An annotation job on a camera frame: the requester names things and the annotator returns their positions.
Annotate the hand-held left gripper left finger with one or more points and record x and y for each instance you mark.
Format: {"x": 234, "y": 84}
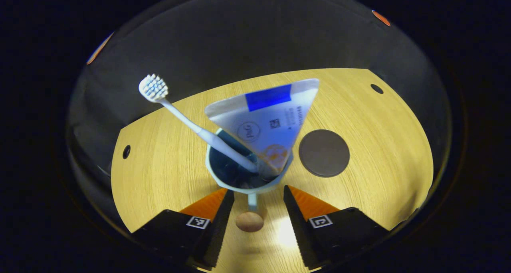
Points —
{"x": 221, "y": 225}

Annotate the black backdrop cloth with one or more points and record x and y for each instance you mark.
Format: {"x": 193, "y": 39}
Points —
{"x": 239, "y": 33}

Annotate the white toothpaste tube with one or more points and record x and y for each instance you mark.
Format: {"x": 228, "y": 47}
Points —
{"x": 271, "y": 121}

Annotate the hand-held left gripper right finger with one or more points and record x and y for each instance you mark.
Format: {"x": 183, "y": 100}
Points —
{"x": 299, "y": 225}

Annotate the dark round coaster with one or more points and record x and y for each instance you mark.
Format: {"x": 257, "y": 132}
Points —
{"x": 324, "y": 153}

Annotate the white toothbrush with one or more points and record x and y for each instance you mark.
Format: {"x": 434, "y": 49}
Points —
{"x": 191, "y": 125}

